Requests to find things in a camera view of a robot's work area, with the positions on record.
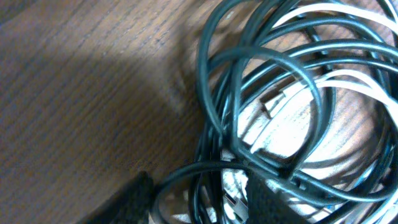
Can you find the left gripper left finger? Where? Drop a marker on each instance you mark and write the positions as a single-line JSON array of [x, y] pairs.
[[129, 205]]

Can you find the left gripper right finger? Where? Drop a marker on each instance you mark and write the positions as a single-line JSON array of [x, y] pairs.
[[265, 207]]

